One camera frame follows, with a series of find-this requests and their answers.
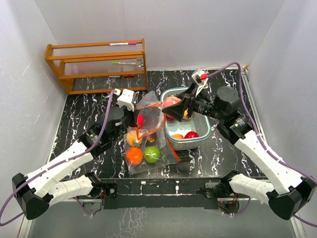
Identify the bright red apple toy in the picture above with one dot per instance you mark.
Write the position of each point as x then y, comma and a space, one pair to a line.
140, 120

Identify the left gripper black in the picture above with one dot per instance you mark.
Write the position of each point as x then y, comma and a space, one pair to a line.
133, 114

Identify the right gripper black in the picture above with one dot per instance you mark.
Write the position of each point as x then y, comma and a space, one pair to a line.
177, 110

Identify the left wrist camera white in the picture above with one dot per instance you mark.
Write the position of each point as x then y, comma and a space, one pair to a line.
126, 99

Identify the small orange peach toy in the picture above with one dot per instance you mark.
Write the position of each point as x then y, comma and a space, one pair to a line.
178, 136

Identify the light blue plastic basket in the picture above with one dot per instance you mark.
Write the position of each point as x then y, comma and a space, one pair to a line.
198, 123

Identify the wooden shelf rack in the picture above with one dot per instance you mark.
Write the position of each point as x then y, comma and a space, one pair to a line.
70, 62

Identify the yellow lemon toy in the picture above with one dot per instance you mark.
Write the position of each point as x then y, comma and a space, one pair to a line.
133, 140

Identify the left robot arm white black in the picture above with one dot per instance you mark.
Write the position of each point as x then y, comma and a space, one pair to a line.
41, 189

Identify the pink white marker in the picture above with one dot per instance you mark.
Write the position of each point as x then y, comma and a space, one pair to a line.
123, 44

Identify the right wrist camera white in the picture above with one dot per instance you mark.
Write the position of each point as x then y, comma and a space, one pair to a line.
200, 77

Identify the green marker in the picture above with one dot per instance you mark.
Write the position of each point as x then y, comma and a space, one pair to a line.
124, 63

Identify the clear zip bag orange zipper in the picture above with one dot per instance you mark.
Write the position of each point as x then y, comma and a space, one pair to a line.
167, 155

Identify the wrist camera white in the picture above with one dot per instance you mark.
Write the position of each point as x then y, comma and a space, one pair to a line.
126, 99
200, 77

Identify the green apple toy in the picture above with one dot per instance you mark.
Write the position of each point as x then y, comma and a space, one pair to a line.
151, 154

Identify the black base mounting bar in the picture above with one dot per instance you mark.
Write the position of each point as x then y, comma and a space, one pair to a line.
164, 193

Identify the orange persimmon toy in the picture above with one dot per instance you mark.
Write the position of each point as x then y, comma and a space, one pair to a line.
134, 156

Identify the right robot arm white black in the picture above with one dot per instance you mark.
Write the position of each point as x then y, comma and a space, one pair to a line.
286, 190

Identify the pink peach toy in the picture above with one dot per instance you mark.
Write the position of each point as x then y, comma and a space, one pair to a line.
170, 101

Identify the yellow orange peach toy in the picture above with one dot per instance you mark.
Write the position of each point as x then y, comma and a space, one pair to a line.
185, 115

